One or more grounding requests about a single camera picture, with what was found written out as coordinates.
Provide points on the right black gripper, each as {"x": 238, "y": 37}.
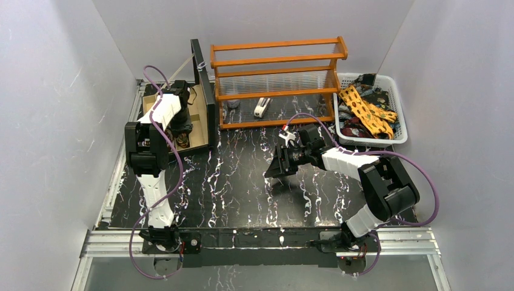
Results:
{"x": 283, "y": 159}

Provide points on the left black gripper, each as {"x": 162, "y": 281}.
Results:
{"x": 181, "y": 131}

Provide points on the colourful floral patterned tie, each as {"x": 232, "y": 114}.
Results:
{"x": 182, "y": 140}

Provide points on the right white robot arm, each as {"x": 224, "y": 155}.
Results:
{"x": 387, "y": 187}

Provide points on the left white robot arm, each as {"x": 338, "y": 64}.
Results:
{"x": 147, "y": 154}

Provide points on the black compartment tie box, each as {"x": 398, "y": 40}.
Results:
{"x": 201, "y": 109}

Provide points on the grey round object on shelf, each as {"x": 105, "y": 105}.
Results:
{"x": 233, "y": 104}

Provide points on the white stapler-like object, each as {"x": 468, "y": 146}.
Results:
{"x": 261, "y": 107}

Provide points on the orange wooden shelf rack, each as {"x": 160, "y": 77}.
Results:
{"x": 299, "y": 77}

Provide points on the dark red tie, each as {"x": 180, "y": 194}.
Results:
{"x": 353, "y": 127}

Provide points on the yellow patterned tie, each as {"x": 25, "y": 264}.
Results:
{"x": 375, "y": 119}

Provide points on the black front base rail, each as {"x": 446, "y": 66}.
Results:
{"x": 277, "y": 246}

